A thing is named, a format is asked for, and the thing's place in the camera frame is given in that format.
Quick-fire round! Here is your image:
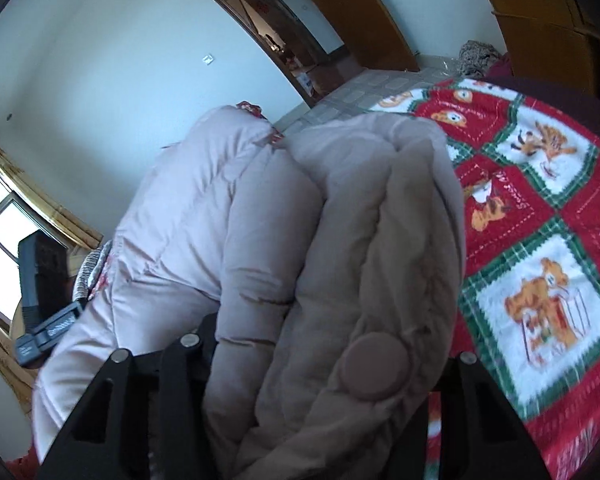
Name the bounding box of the beige quilted down jacket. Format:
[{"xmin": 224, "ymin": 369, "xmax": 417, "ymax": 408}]
[{"xmin": 32, "ymin": 106, "xmax": 465, "ymax": 479}]

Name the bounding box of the grey clothes pile on floor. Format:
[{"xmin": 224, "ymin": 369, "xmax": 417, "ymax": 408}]
[{"xmin": 456, "ymin": 40, "xmax": 503, "ymax": 79}]

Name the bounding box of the cream and wood headboard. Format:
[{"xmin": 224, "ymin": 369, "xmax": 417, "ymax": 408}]
[{"xmin": 9, "ymin": 244, "xmax": 94, "ymax": 356}]

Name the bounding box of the striped grey pillow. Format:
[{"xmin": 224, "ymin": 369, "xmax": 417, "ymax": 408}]
[{"xmin": 72, "ymin": 240, "xmax": 112, "ymax": 301}]

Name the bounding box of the yellow right curtain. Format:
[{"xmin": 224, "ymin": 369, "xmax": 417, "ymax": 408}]
[{"xmin": 0, "ymin": 147, "xmax": 102, "ymax": 249}]

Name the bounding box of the yellow curtain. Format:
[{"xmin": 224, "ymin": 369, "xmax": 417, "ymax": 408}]
[
  {"xmin": 0, "ymin": 147, "xmax": 102, "ymax": 249},
  {"xmin": 0, "ymin": 327, "xmax": 38, "ymax": 418}
]

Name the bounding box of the yellow left curtain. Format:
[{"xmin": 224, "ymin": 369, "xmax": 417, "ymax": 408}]
[{"xmin": 0, "ymin": 327, "xmax": 38, "ymax": 418}]

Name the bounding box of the red patchwork bear bedspread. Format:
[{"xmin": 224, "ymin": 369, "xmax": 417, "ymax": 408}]
[{"xmin": 360, "ymin": 79, "xmax": 600, "ymax": 479}]

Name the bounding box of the red double happiness decoration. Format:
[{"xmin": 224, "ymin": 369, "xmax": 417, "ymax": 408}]
[{"xmin": 254, "ymin": 0, "xmax": 270, "ymax": 14}]

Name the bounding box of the brown wooden door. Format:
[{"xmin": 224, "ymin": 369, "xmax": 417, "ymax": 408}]
[{"xmin": 312, "ymin": 0, "xmax": 419, "ymax": 72}]

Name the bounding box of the wooden cabinet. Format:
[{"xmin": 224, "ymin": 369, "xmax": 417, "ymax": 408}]
[{"xmin": 490, "ymin": 0, "xmax": 600, "ymax": 98}]

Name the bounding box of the window with metal frame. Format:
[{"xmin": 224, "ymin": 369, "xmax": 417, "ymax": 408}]
[{"xmin": 0, "ymin": 178, "xmax": 74, "ymax": 332}]

